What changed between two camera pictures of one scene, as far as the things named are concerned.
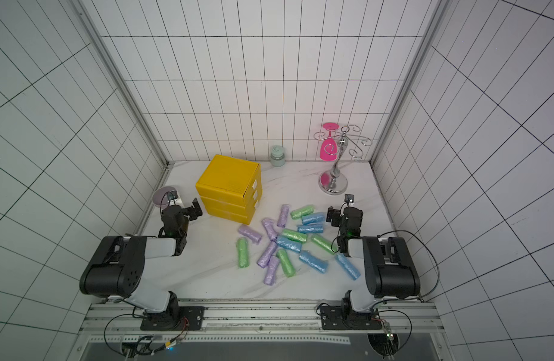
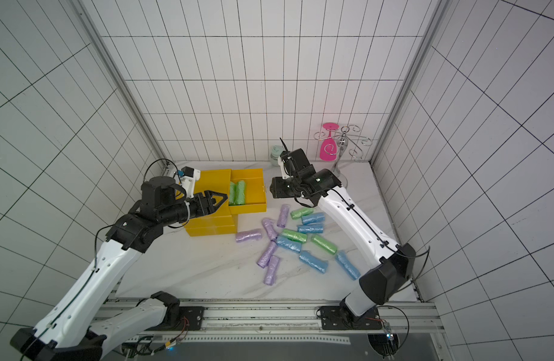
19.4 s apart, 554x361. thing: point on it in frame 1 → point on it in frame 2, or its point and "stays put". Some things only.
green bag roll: x=242 y=250 → x=234 y=198
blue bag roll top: x=313 y=218 stays put
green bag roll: x=328 y=247 stays put
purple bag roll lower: x=267 y=253 stays put
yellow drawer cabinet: x=231 y=188 → x=222 y=221
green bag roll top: x=297 y=213 stays put
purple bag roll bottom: x=269 y=277 stays put
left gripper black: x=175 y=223 → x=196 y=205
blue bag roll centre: x=283 y=241 stays put
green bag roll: x=294 y=235 stays put
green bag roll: x=287 y=265 → x=241 y=192
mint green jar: x=278 y=157 stays put
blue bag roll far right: x=348 y=265 stays put
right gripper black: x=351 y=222 → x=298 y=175
